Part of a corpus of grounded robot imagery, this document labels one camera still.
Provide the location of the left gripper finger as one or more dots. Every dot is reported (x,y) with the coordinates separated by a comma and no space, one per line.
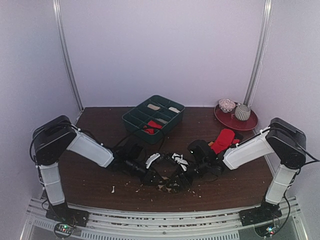
(158,179)
(150,179)

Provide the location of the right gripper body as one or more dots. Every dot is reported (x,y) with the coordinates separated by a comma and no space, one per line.
(183,175)

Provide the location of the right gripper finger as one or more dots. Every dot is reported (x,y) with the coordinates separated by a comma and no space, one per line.
(186,180)
(174,182)

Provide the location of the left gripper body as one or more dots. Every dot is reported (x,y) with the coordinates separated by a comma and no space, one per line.
(150,171)

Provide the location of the brown argyle sock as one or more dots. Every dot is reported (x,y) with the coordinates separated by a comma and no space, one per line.
(163,188)

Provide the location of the green compartment tray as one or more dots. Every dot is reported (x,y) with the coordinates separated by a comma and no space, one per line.
(135,119)

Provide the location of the red snowflake sock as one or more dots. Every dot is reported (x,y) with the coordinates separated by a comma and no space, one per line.
(148,129)

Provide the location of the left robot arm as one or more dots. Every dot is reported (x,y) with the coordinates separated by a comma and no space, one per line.
(59,135)

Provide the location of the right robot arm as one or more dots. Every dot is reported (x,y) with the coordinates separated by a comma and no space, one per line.
(227,151)

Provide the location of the red cloth in tray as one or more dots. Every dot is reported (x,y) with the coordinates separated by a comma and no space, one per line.
(153,124)

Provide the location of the cream cloth in tray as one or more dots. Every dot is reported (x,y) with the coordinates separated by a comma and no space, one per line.
(162,120)

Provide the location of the white cloth in tray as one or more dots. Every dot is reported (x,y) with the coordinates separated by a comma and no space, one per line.
(173,109)

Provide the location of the beige cloth in tray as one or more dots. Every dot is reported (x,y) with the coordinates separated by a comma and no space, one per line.
(153,107)

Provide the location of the black red argyle sock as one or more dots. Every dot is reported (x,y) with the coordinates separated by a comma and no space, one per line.
(238,137)

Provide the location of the red round plate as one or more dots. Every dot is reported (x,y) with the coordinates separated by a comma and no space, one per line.
(230,121)

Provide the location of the white patterned bowl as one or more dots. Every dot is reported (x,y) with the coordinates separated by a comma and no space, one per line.
(226,105)

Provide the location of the striped ceramic cup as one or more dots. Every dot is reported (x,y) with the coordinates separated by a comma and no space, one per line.
(242,112)

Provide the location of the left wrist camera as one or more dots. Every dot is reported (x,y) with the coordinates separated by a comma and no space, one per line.
(132,152)

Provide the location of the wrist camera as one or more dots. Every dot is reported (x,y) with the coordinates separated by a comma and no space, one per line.
(201,151)
(132,152)

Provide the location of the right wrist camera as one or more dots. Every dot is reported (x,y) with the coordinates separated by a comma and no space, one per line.
(201,151)

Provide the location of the aluminium front rail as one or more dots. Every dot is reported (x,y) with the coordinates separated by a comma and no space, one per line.
(107,224)

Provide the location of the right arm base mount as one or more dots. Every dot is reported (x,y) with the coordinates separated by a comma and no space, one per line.
(265,218)

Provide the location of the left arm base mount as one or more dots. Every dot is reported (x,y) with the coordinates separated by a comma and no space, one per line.
(68,219)

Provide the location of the right aluminium post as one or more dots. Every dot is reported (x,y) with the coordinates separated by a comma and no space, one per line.
(261,47)

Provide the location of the aluminium post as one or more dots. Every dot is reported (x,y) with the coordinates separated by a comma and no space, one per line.
(65,53)
(261,47)

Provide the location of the left aluminium post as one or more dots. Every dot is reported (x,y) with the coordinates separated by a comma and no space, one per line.
(65,53)

